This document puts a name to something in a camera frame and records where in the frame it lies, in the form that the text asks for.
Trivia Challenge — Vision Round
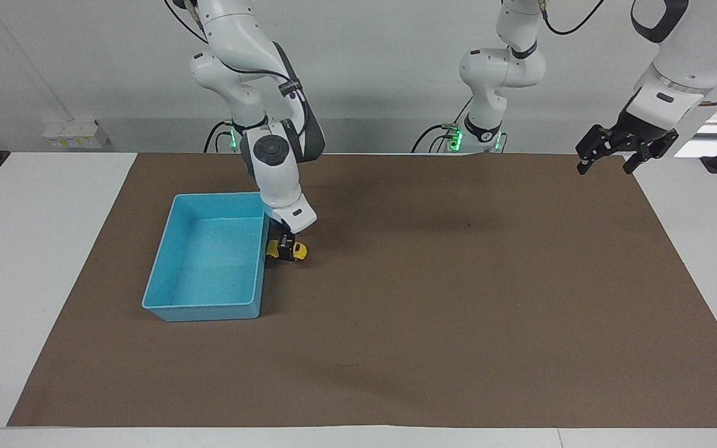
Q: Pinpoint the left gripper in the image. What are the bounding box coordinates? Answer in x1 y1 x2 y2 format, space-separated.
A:
575 110 680 175

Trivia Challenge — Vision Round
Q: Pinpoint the yellow tape measure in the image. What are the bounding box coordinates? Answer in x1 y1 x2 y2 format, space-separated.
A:
265 239 308 263

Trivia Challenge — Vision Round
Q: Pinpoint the light blue plastic bin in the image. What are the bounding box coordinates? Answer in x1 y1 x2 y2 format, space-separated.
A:
141 192 268 323

